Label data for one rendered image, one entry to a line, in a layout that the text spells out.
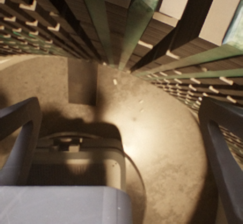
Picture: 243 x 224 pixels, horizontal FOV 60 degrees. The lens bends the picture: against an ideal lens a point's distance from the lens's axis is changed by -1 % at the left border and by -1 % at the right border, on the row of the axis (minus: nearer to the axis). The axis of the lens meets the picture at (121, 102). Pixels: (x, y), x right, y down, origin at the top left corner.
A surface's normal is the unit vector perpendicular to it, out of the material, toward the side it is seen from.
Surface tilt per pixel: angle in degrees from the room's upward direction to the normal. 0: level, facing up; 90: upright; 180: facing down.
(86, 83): 24
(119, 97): 0
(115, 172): 0
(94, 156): 45
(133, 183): 0
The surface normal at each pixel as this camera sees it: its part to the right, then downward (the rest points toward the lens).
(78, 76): -0.02, 0.50
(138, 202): 0.02, 0.10
